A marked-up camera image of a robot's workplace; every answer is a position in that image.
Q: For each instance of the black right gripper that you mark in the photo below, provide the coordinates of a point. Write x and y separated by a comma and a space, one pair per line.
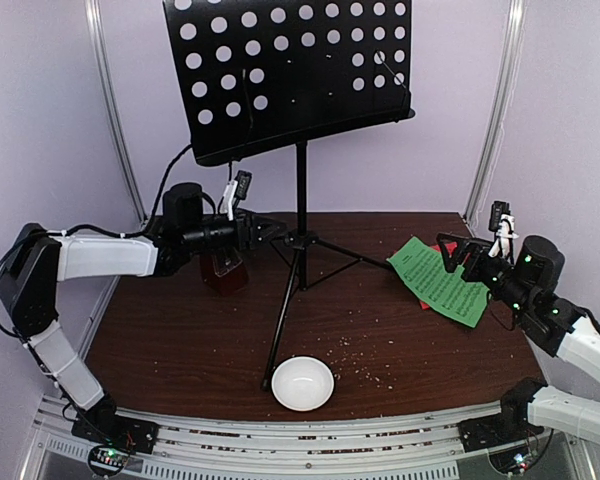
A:
483, 261

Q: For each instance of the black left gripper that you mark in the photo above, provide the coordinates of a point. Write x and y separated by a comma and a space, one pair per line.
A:
248, 237

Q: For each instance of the red paper sheet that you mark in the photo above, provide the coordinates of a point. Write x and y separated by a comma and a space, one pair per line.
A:
428, 276

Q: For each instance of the green paper sheet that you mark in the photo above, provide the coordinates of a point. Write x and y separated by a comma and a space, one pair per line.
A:
458, 300

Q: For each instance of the clear plastic metronome cover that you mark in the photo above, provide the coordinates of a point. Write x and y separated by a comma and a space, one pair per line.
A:
225, 260

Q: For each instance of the dark red wooden metronome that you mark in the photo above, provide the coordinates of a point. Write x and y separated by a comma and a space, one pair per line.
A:
224, 286

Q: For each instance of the black music stand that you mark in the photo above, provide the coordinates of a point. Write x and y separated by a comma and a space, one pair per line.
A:
256, 76

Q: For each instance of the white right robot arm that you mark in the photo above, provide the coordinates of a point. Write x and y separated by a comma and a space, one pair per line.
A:
557, 326

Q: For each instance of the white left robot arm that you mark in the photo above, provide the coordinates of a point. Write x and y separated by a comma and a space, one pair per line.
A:
41, 264

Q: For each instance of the white ceramic bowl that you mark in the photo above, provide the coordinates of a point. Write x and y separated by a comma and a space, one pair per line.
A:
302, 383

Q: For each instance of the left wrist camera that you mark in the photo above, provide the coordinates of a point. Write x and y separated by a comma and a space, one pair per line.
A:
235, 191

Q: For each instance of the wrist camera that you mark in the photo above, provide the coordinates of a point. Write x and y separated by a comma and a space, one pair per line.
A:
502, 224
235, 191

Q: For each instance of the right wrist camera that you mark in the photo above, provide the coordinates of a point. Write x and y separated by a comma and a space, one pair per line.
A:
502, 224

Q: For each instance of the right aluminium frame post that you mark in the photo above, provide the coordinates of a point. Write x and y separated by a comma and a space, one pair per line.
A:
504, 92

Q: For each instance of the aluminium frame post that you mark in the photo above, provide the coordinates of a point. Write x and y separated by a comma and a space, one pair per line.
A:
98, 41
504, 92

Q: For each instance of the aluminium front rail base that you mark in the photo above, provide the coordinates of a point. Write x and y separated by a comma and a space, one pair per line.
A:
418, 446

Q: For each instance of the left aluminium frame post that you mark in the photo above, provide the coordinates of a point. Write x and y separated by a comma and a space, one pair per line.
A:
98, 41

